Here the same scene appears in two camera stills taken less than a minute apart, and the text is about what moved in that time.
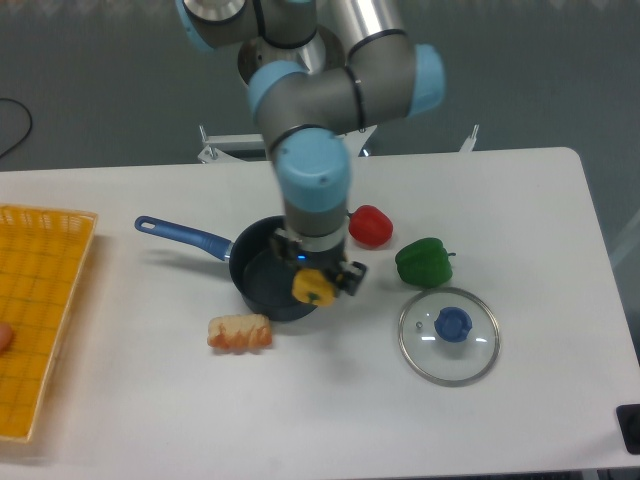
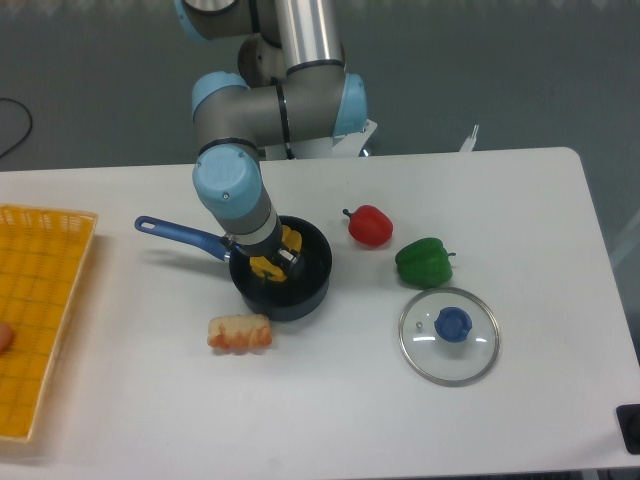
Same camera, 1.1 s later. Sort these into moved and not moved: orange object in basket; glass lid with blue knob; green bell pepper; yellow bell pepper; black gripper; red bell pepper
Moved: black gripper; yellow bell pepper
Not moved: green bell pepper; glass lid with blue knob; orange object in basket; red bell pepper
